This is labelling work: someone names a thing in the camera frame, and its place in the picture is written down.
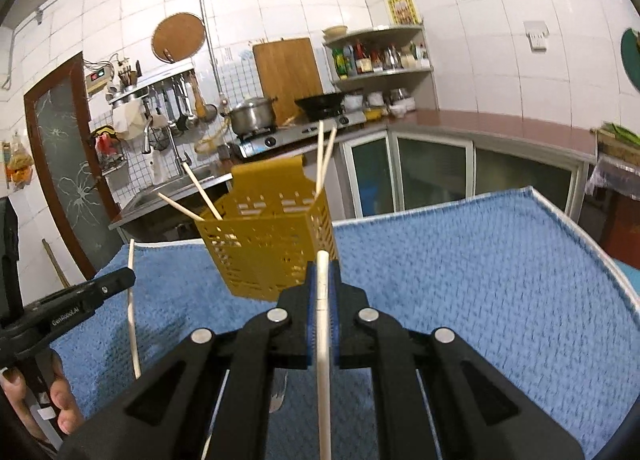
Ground person's left hand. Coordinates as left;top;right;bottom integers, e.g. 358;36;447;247
0;347;86;446

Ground stack of white dishes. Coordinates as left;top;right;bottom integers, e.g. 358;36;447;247
387;88;417;117

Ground brown cabinet with plastic cover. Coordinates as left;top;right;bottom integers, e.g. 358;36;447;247
582;160;640;261

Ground green-handled metal fork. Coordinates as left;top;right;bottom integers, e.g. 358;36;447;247
269;370;290;414

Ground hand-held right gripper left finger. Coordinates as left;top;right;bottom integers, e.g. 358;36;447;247
57;260;318;460

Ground steel gas stove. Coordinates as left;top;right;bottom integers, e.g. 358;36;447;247
232;113;366;159

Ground hanging orange plastic bag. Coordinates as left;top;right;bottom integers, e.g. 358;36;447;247
2;133;36;188

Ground wooden chopping block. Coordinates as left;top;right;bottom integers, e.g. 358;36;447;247
590;127;640;166

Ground green vegetables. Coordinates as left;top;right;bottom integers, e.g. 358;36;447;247
600;123;640;143

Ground black wok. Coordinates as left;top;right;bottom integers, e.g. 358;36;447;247
294;92;348;117

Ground white hanging cloth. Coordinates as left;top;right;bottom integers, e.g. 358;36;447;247
112;103;148;141

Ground red and yellow bag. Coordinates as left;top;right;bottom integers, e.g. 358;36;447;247
90;125;123;161

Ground yellow wall poster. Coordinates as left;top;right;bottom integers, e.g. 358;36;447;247
387;0;419;26

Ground yellow hose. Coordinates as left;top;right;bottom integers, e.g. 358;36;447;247
194;117;233;156

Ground brown frosted glass door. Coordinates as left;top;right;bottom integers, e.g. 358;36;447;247
23;51;123;281

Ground kitchen counter cabinet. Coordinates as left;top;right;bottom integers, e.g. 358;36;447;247
332;108;598;241

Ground steel knife holder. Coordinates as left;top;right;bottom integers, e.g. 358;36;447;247
115;58;143;91

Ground steel sink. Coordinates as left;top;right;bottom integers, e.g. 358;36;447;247
109;165;236;231

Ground row of hanging kitchen utensils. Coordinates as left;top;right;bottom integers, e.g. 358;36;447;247
150;78;218;133

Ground row of condiment bottles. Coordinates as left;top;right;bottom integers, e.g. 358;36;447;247
331;39;431;78

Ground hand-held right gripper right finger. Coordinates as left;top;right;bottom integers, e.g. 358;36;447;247
327;260;586;460

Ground steel corner shelf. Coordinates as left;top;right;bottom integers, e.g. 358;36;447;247
322;24;435;91

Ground yellow perforated utensil holder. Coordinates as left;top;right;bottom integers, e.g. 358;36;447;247
192;156;338;302

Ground wooden cutting board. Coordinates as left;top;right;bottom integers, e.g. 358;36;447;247
252;37;325;126

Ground blue textured blanket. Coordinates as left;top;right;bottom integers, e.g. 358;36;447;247
47;185;628;460

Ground green round board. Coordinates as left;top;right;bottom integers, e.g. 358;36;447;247
620;26;640;94

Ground steel wall rack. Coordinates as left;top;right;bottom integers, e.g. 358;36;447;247
107;68;197;104

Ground round woven lid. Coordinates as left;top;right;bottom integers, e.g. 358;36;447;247
151;11;206;62

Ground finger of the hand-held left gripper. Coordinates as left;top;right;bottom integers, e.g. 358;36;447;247
25;267;137;315

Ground steel cooking pot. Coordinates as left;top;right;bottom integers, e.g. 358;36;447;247
220;96;278;136

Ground white and red electrical box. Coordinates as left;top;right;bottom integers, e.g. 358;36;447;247
84;67;113;94

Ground grey wall pipe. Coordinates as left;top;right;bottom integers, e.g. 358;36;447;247
0;0;223;96

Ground steel faucet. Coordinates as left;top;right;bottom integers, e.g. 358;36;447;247
142;115;193;176

